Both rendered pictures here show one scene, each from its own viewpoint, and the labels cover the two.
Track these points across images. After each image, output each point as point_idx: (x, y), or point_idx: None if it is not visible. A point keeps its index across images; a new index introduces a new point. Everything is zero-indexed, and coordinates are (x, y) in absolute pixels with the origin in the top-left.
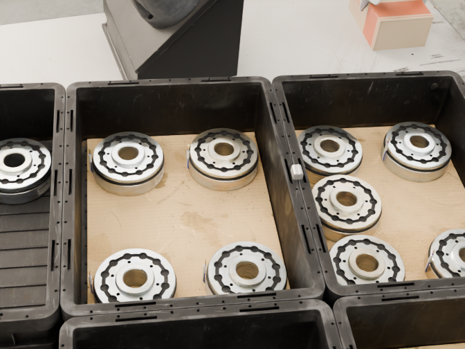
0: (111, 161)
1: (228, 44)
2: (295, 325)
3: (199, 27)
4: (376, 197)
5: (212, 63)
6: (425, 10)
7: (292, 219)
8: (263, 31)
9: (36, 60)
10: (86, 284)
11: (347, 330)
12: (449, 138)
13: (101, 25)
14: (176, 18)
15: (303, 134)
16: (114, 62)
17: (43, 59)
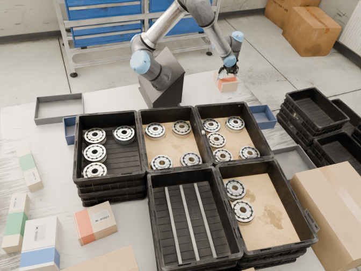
0: (150, 131)
1: (179, 94)
2: (205, 172)
3: (171, 90)
4: (224, 138)
5: (174, 99)
6: (236, 80)
7: (202, 145)
8: (187, 87)
9: (120, 100)
10: None
11: (219, 172)
12: (244, 120)
13: (137, 87)
14: (164, 87)
15: (203, 121)
16: (143, 99)
17: (122, 99)
